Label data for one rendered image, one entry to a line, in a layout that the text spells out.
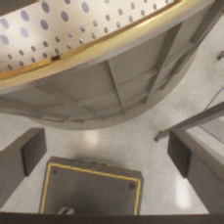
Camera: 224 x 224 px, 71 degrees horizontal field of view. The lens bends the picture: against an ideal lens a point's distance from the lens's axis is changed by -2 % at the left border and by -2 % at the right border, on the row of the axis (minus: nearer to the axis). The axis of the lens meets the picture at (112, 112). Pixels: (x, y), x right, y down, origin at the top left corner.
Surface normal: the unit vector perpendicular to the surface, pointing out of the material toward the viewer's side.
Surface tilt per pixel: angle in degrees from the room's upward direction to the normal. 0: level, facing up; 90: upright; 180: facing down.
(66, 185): 0
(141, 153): 0
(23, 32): 43
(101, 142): 0
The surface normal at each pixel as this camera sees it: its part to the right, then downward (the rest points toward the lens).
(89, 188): -0.11, -0.13
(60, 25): 0.14, 0.54
